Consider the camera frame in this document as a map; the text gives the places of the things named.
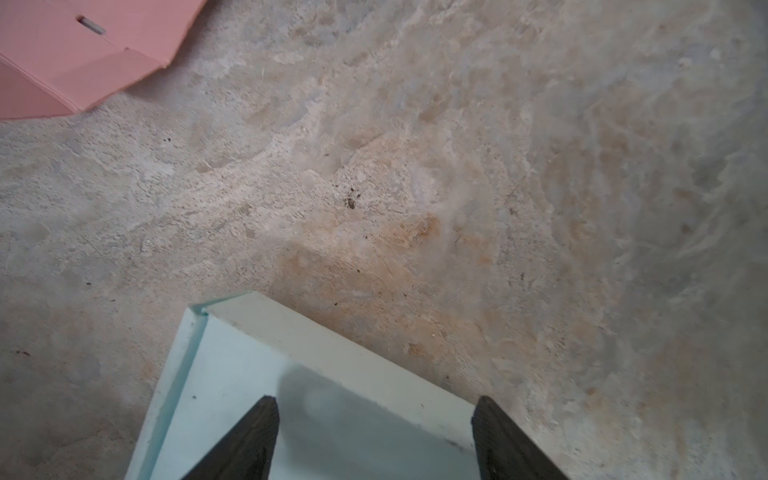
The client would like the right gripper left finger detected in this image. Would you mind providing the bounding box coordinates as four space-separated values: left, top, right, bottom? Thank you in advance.
183 396 280 480

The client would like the pink flat paper box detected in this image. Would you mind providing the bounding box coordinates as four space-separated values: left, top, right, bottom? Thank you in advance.
1 0 204 120

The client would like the light blue paper box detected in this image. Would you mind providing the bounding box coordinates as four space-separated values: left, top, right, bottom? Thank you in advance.
127 292 479 479

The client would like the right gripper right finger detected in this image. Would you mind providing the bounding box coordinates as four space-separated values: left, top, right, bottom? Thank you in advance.
471 396 568 480

